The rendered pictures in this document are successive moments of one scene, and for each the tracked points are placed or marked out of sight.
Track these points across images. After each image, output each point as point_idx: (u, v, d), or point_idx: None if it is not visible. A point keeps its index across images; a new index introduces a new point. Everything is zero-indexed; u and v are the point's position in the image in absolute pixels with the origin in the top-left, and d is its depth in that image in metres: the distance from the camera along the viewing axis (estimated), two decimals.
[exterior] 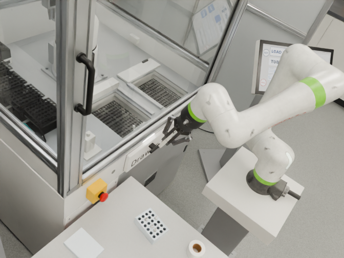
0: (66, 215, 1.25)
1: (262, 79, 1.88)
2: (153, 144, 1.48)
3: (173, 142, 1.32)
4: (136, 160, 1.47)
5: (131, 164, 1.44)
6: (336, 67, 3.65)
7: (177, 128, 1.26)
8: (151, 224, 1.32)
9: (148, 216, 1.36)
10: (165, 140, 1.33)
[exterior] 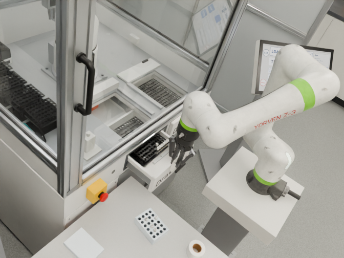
0: (66, 215, 1.25)
1: (262, 79, 1.88)
2: None
3: (181, 162, 1.35)
4: (161, 180, 1.42)
5: (156, 185, 1.40)
6: (336, 67, 3.65)
7: (179, 147, 1.31)
8: (151, 224, 1.32)
9: (148, 216, 1.36)
10: (173, 163, 1.37)
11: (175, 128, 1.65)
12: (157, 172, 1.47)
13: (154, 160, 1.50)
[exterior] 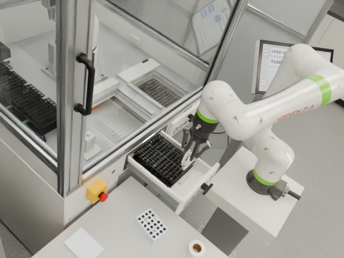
0: (66, 215, 1.25)
1: (262, 79, 1.88)
2: (206, 185, 1.39)
3: (196, 154, 1.31)
4: (188, 202, 1.38)
5: (184, 207, 1.36)
6: None
7: (194, 138, 1.26)
8: (185, 160, 1.38)
9: (148, 216, 1.36)
10: (186, 154, 1.33)
11: (175, 128, 1.65)
12: (184, 193, 1.43)
13: (180, 180, 1.46)
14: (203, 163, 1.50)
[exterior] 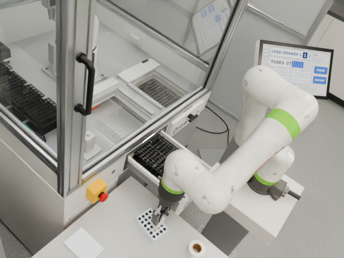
0: (66, 215, 1.25)
1: None
2: None
3: None
4: (188, 202, 1.38)
5: (184, 207, 1.36)
6: (336, 67, 3.65)
7: None
8: None
9: (148, 216, 1.36)
10: None
11: (175, 128, 1.65)
12: None
13: None
14: (203, 163, 1.50)
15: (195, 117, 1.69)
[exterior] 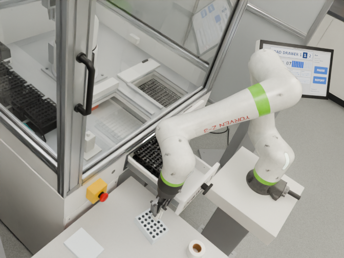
0: (66, 215, 1.25)
1: None
2: (206, 185, 1.39)
3: None
4: (188, 202, 1.38)
5: (184, 207, 1.36)
6: (336, 67, 3.65)
7: None
8: None
9: (148, 216, 1.36)
10: None
11: None
12: (184, 193, 1.43)
13: None
14: (203, 163, 1.50)
15: None
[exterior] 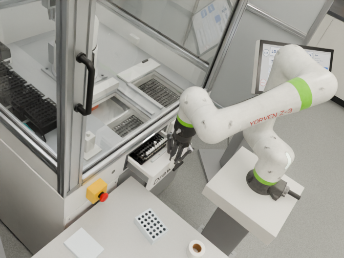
0: (66, 215, 1.25)
1: (262, 79, 1.88)
2: None
3: (179, 158, 1.35)
4: (159, 178, 1.43)
5: (154, 183, 1.41)
6: (336, 67, 3.65)
7: (177, 143, 1.31)
8: (153, 147, 1.47)
9: (148, 216, 1.35)
10: (171, 159, 1.37)
11: None
12: None
13: (152, 158, 1.51)
14: None
15: None
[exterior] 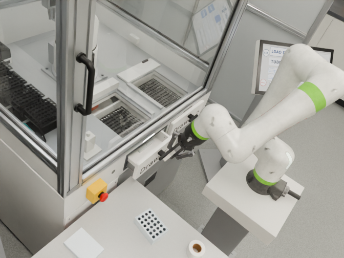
0: (66, 215, 1.25)
1: (262, 79, 1.88)
2: (163, 151, 1.47)
3: (177, 156, 1.40)
4: (145, 167, 1.45)
5: (140, 172, 1.43)
6: None
7: (180, 144, 1.34)
8: None
9: (148, 216, 1.35)
10: (169, 154, 1.41)
11: (175, 128, 1.65)
12: None
13: (140, 148, 1.53)
14: (163, 132, 1.57)
15: (195, 117, 1.69)
